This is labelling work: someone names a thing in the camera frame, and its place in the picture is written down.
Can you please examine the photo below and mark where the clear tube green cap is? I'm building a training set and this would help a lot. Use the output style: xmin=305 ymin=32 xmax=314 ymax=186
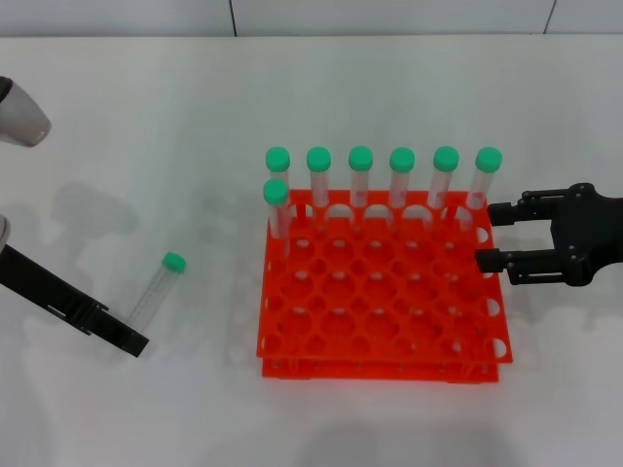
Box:
xmin=389 ymin=147 xmax=417 ymax=220
xmin=425 ymin=145 xmax=460 ymax=230
xmin=127 ymin=251 xmax=187 ymax=330
xmin=265 ymin=146 xmax=296 ymax=225
xmin=459 ymin=146 xmax=503 ymax=233
xmin=306 ymin=146 xmax=333 ymax=230
xmin=348 ymin=145 xmax=375 ymax=228
xmin=262 ymin=178 xmax=293 ymax=262

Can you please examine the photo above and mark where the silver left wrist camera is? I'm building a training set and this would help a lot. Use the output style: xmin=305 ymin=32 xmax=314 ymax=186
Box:
xmin=0 ymin=76 xmax=53 ymax=148

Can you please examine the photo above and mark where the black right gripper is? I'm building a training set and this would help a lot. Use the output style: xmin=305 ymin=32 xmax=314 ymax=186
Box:
xmin=474 ymin=182 xmax=623 ymax=288

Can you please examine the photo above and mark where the orange test tube rack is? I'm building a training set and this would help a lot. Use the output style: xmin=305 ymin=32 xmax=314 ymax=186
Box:
xmin=256 ymin=188 xmax=515 ymax=385

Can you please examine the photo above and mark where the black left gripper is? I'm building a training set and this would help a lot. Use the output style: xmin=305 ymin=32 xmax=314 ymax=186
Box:
xmin=0 ymin=244 xmax=150 ymax=359

